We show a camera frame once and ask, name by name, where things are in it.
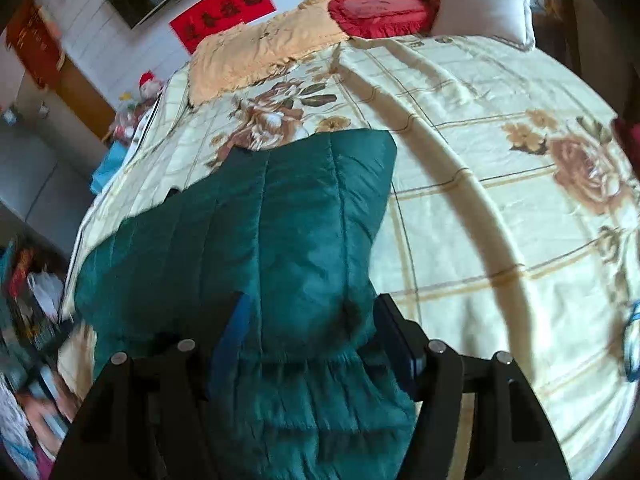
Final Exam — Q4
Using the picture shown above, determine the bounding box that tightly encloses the smartphone with teal lanyard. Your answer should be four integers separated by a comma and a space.
622, 300, 640, 382

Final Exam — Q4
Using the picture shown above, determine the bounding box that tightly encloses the red heart-shaped cushion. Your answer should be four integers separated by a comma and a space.
328, 0, 435, 39

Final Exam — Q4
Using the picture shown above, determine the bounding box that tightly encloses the dark red velvet cloth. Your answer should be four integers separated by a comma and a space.
612, 117, 640, 171

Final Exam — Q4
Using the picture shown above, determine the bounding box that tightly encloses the grey refrigerator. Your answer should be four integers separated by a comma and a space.
1, 124, 93, 258

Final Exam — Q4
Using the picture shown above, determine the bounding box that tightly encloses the blue paper bag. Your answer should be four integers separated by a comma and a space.
90, 142, 128, 195

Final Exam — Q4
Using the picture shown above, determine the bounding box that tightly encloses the pink pig plush toy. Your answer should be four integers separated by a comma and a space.
139, 70, 164, 104

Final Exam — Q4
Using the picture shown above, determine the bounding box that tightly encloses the red hanging wall decoration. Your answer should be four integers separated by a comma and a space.
6, 0, 65, 89

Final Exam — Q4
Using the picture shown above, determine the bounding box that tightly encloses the peach ruffled pillow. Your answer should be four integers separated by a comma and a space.
189, 0, 348, 106

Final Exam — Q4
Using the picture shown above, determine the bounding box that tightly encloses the red Chinese new year banner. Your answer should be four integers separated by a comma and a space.
170, 0, 276, 54

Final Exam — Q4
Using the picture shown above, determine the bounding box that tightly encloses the white satin pillow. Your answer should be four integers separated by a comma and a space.
430, 0, 536, 51

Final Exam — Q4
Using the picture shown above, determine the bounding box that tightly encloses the dark green quilted puffer jacket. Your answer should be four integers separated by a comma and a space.
74, 129, 416, 479

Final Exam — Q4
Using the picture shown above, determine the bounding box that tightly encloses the floral cream bed quilt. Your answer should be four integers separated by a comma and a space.
61, 36, 639, 479

